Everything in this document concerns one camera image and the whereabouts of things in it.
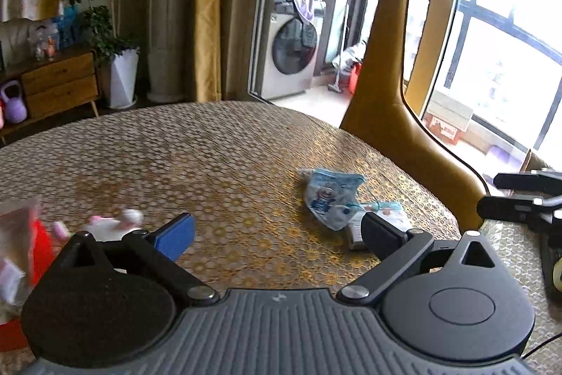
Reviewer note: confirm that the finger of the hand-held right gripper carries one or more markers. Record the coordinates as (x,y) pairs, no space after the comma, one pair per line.
(505,206)
(522,179)

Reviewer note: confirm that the washing machine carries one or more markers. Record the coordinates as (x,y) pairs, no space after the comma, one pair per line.
(292,50)

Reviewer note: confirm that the purple kettlebell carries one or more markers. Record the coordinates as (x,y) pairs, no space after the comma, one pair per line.
(13,105)

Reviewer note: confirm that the wooden cabinet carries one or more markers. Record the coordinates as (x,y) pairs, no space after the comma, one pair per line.
(57,80)

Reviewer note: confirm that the yellow leather chair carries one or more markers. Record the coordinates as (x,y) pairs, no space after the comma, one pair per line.
(386,102)

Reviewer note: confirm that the cardboard box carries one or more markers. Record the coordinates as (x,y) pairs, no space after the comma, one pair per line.
(448,118)

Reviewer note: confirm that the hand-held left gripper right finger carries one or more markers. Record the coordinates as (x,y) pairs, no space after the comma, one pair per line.
(381,234)

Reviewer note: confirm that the white and pink plush toy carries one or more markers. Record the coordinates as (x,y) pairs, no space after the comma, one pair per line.
(116,223)

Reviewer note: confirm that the clear plastic bag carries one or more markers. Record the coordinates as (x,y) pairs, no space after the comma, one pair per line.
(15,239)

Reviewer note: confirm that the blue and white packet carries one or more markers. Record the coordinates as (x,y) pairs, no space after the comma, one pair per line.
(329,195)

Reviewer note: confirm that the cluster of plastic bottles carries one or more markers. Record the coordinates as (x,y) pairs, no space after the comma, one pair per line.
(52,32)

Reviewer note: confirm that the red container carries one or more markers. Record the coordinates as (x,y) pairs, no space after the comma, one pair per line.
(39,256)

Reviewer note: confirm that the white planter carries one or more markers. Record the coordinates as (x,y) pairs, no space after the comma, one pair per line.
(124,78)

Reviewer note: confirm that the white mop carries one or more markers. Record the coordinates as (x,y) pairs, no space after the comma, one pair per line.
(347,56)

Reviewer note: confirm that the chair with patterned cushion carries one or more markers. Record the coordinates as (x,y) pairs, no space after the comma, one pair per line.
(509,252)

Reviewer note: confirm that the red bucket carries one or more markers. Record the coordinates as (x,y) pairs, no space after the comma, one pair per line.
(354,78)

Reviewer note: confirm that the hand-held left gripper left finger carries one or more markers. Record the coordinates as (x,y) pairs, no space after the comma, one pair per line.
(175,236)

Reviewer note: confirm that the white standing air conditioner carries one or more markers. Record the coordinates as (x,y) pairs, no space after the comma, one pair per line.
(169,6)

